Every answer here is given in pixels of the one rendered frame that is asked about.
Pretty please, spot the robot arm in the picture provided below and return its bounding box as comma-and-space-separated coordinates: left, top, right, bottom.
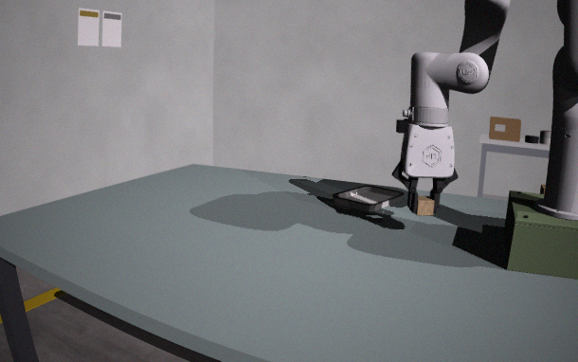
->
396, 0, 578, 221

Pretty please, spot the small tan wooden block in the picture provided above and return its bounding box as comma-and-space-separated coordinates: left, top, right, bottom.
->
415, 196, 434, 216

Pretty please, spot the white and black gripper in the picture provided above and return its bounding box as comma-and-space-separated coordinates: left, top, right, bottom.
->
392, 120, 458, 213

